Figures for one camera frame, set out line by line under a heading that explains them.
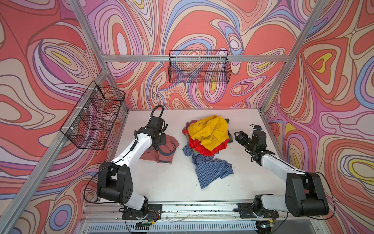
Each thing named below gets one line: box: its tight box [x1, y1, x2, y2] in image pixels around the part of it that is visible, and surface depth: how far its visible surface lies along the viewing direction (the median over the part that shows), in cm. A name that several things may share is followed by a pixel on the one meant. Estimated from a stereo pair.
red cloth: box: [183, 129, 230, 157], surface depth 88 cm
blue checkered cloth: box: [182, 141, 234, 190], surface depth 88 cm
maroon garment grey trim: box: [139, 134, 180, 164], surface depth 90 cm
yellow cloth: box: [187, 115, 230, 152], surface depth 88 cm
